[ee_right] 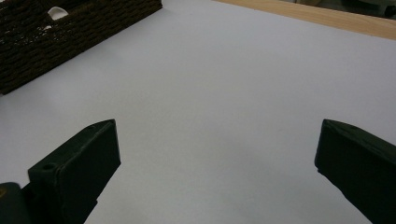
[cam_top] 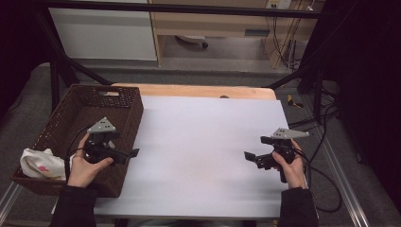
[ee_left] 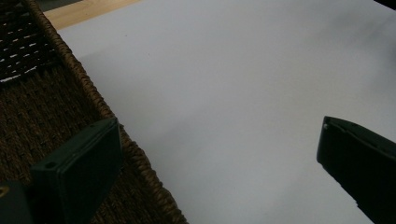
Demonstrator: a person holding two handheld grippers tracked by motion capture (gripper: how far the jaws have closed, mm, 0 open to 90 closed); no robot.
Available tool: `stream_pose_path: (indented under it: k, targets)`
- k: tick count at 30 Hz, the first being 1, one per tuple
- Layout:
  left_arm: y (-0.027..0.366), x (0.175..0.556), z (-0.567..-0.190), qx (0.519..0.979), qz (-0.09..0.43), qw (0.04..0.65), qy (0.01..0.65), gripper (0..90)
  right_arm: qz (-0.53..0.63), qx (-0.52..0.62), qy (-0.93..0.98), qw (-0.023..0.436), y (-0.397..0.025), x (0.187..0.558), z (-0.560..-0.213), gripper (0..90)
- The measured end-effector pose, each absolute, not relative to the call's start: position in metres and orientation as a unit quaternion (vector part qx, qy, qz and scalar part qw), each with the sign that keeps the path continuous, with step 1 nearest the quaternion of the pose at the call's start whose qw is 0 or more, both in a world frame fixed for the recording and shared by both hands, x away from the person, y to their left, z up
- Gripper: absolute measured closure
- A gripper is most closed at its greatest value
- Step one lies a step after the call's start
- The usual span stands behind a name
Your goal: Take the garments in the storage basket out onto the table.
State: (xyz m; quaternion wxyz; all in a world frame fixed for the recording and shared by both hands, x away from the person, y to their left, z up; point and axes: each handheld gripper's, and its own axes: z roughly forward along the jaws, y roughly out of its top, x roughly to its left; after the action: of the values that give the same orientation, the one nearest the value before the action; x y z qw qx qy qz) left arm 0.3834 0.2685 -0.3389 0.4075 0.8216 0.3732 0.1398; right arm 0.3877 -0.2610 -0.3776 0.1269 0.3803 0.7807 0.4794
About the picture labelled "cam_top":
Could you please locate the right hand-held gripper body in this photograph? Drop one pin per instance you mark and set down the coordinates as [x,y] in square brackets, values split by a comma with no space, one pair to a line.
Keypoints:
[280,146]

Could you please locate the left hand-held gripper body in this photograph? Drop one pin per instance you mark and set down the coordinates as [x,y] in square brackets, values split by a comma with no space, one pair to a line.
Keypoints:
[100,140]

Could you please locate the brown woven basket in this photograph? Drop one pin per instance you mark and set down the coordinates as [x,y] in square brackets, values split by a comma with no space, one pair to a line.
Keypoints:
[78,132]

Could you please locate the white cloth with pink print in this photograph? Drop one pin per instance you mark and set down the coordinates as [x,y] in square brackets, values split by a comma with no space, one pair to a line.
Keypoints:
[42,164]

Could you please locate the person's right hand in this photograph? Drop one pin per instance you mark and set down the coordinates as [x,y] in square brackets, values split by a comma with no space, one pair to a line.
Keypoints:
[291,167]

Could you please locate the person's left hand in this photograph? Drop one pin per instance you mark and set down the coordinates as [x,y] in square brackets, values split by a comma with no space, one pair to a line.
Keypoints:
[84,167]

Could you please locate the yellow and black tool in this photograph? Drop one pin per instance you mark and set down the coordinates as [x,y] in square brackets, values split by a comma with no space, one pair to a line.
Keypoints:
[293,101]

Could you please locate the white table mat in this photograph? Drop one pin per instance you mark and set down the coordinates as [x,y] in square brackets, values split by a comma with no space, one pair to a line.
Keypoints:
[201,151]

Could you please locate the white cabinet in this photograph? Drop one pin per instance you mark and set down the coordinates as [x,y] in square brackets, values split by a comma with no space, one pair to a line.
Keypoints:
[104,34]

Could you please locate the white chair base with caster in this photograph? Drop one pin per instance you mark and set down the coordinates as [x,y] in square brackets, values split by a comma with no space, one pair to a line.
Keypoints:
[194,40]

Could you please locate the wooden desk with drawer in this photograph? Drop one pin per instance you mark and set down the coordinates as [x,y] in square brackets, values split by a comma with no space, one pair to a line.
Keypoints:
[220,25]

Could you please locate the aluminium rail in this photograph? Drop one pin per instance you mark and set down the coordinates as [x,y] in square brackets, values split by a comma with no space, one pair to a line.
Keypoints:
[8,200]
[342,176]

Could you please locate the black metal frame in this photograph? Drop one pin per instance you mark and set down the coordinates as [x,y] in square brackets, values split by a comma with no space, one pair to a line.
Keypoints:
[60,63]

